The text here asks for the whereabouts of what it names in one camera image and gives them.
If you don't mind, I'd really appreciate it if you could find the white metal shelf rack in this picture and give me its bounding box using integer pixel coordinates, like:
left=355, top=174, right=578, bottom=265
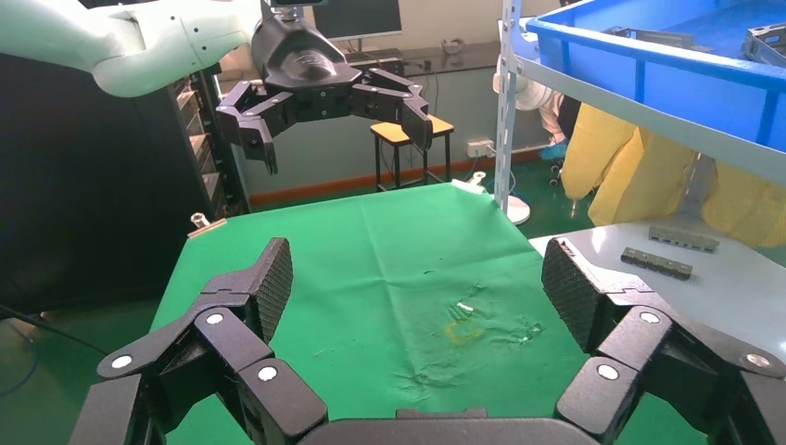
left=492, top=0, right=786, bottom=216

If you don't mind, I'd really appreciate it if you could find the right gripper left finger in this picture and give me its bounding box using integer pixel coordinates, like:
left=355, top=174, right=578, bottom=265
left=69, top=237, right=328, bottom=445

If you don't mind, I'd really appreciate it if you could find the black drawer rack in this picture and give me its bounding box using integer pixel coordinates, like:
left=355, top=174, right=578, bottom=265
left=169, top=70, right=252, bottom=219

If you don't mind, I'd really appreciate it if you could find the black office chair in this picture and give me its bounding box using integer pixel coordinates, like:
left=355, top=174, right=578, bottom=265
left=548, top=95, right=583, bottom=188

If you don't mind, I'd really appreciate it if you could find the silver sheet metal bracket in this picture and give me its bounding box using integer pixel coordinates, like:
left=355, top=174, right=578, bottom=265
left=604, top=25, right=715, bottom=54
left=742, top=23, right=786, bottom=68

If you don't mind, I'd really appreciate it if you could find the grey metal connector strip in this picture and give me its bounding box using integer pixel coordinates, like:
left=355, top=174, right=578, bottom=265
left=620, top=247, right=694, bottom=281
left=648, top=224, right=721, bottom=254

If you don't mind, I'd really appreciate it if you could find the black floor cable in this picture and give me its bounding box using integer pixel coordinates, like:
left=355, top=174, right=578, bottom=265
left=0, top=305, right=112, bottom=359

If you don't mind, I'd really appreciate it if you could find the white round stand base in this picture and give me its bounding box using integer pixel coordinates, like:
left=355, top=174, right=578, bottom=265
left=504, top=195, right=532, bottom=226

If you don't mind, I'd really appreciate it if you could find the person in white coverall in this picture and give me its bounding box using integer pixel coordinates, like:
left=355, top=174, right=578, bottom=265
left=492, top=70, right=569, bottom=162

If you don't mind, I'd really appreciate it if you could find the yellow fabric bag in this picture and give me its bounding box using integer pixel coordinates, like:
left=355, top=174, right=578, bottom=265
left=562, top=103, right=786, bottom=250

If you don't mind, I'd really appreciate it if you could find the black computer monitor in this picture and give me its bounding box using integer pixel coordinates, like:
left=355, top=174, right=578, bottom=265
left=312, top=0, right=403, bottom=54

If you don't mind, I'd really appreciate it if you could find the dark desk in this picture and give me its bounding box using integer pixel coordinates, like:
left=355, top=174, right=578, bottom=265
left=340, top=41, right=501, bottom=78

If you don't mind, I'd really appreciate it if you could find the yellow stool with black legs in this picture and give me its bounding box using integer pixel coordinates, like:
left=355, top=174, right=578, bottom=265
left=369, top=114, right=456, bottom=193

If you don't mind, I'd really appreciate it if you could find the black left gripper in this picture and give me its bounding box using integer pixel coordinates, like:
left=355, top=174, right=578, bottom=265
left=214, top=18, right=434, bottom=176

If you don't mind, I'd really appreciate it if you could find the green table cloth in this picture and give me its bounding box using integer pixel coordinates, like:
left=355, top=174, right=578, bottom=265
left=150, top=182, right=707, bottom=445

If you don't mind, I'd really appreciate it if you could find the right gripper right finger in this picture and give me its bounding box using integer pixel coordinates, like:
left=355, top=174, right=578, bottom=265
left=541, top=237, right=786, bottom=445

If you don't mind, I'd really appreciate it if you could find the black partition panel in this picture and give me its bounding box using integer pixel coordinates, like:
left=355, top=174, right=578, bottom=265
left=0, top=52, right=213, bottom=314

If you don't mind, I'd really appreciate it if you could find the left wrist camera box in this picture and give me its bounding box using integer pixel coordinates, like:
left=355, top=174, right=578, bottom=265
left=260, top=0, right=330, bottom=22

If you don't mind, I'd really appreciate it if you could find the blue plastic bin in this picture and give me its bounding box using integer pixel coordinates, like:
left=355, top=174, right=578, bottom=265
left=513, top=0, right=786, bottom=155

